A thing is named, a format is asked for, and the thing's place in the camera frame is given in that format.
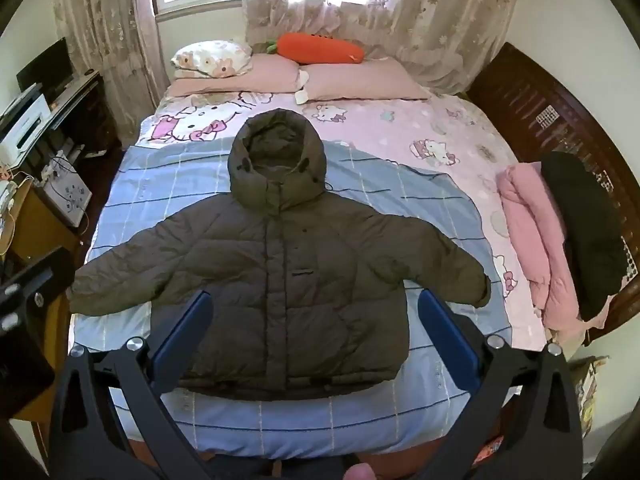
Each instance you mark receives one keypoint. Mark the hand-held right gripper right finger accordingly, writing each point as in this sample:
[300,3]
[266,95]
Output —
[446,332]

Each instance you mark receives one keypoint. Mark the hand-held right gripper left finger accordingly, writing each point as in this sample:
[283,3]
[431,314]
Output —
[182,332]

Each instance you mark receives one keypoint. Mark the olive green hooded puffer jacket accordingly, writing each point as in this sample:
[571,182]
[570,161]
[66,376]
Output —
[280,280]

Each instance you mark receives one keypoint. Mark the person's right hand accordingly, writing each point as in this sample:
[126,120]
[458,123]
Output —
[360,472]

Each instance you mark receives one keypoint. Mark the brown wooden side table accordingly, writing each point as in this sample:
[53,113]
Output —
[35,230]

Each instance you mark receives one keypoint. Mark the pink puffer jacket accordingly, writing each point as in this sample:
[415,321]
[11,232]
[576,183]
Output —
[535,230]

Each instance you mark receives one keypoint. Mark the white box with blue dots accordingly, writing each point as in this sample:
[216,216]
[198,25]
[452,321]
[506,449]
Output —
[67,195]

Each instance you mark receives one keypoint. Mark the blue plaid blanket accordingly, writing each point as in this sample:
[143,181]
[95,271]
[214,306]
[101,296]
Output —
[165,180]

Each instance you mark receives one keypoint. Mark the colourful printed bag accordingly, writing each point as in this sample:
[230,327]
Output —
[590,395]

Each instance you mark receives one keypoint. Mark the black jacket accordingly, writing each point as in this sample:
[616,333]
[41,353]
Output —
[585,220]

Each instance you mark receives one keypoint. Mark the pink cartoon cat bedsheet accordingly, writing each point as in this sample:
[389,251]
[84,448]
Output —
[390,125]

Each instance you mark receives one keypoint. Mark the white printer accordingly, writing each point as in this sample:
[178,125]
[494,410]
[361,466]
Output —
[22,120]

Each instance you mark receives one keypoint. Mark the dark computer desk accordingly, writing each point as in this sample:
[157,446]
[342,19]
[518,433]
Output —
[75,105]

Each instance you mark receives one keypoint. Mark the dark carved wooden board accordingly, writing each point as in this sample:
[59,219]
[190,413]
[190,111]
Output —
[560,110]

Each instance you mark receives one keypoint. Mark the pink pillow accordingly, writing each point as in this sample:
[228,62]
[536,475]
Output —
[250,77]
[365,82]

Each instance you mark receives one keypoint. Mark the black computer monitor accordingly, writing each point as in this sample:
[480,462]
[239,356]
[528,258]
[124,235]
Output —
[45,65]

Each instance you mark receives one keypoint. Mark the floral print pillow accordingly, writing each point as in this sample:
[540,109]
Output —
[210,57]

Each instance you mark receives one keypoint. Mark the beige lace curtain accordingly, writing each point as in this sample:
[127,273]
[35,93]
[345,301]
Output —
[430,15]
[110,35]

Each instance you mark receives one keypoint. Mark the orange carrot plush toy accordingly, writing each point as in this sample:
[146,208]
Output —
[320,49]

